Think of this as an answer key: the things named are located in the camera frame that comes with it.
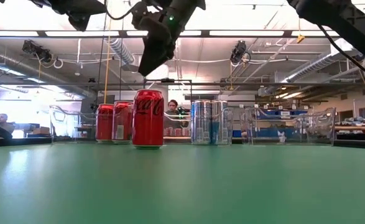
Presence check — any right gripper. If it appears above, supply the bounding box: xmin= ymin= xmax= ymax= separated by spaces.
xmin=131 ymin=0 xmax=206 ymax=77

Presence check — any red cola can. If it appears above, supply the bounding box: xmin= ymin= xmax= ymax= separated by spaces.
xmin=112 ymin=100 xmax=134 ymax=144
xmin=95 ymin=103 xmax=114 ymax=143
xmin=132 ymin=89 xmax=165 ymax=149

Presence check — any blue silver slim can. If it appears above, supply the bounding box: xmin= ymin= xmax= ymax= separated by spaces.
xmin=190 ymin=99 xmax=213 ymax=146
xmin=211 ymin=99 xmax=233 ymax=146

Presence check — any row of small red cans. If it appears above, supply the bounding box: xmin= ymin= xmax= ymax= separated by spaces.
xmin=164 ymin=127 xmax=191 ymax=137

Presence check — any white tank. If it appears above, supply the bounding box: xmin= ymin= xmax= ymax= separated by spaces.
xmin=144 ymin=63 xmax=170 ymax=80

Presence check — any overhead light bar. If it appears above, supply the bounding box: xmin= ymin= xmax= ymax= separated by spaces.
xmin=0 ymin=29 xmax=365 ymax=40

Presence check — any person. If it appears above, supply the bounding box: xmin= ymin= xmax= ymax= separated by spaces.
xmin=164 ymin=99 xmax=189 ymax=129
xmin=0 ymin=113 xmax=16 ymax=134

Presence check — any clear plastic bin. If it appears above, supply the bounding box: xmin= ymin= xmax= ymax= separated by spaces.
xmin=240 ymin=107 xmax=338 ymax=146
xmin=163 ymin=106 xmax=234 ymax=146
xmin=49 ymin=104 xmax=158 ymax=144

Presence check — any blue storage bin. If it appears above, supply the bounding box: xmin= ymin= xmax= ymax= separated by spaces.
xmin=258 ymin=108 xmax=307 ymax=121

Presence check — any green table mat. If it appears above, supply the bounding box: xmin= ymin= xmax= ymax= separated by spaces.
xmin=0 ymin=141 xmax=365 ymax=224

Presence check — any brown cardboard box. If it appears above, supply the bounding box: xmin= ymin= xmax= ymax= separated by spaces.
xmin=32 ymin=126 xmax=51 ymax=136

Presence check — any wooden workbench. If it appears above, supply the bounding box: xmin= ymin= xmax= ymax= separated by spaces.
xmin=334 ymin=124 xmax=365 ymax=133

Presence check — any silver ribbed duct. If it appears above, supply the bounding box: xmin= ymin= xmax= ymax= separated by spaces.
xmin=258 ymin=39 xmax=365 ymax=97
xmin=106 ymin=37 xmax=139 ymax=72

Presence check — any yellow hanging cord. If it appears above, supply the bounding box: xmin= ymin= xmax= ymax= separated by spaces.
xmin=103 ymin=0 xmax=113 ymax=105

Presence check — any black ceiling camera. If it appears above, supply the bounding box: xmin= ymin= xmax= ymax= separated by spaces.
xmin=230 ymin=40 xmax=251 ymax=65
xmin=21 ymin=39 xmax=54 ymax=65

